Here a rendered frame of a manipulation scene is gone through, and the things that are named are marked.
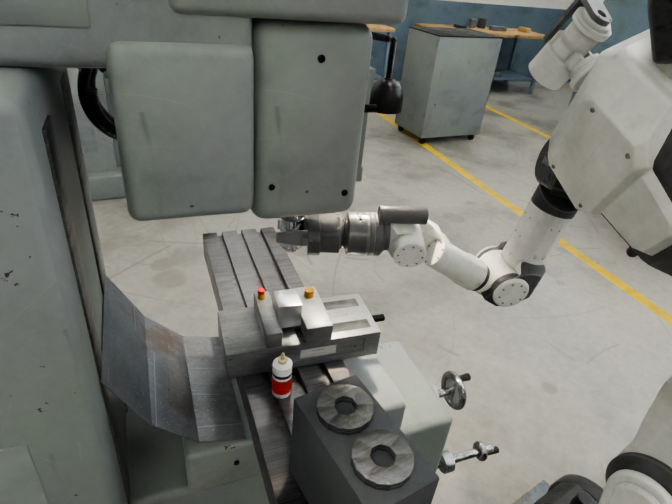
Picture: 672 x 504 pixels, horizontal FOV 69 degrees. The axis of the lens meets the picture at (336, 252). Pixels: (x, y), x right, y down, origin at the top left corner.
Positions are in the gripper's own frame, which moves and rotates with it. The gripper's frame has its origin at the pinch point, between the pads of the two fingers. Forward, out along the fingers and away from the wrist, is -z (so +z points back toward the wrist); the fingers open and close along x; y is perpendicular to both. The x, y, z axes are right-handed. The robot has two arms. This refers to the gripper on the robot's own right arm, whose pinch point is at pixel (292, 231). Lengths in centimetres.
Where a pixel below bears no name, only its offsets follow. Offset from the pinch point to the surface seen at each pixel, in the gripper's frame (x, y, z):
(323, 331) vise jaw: 4.7, 22.0, 7.5
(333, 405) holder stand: 33.7, 11.7, 7.6
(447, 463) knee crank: 2, 72, 45
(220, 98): 16.0, -29.7, -10.2
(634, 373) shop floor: -88, 126, 177
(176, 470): 18, 51, -23
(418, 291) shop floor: -151, 125, 76
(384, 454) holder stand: 41.3, 13.1, 14.7
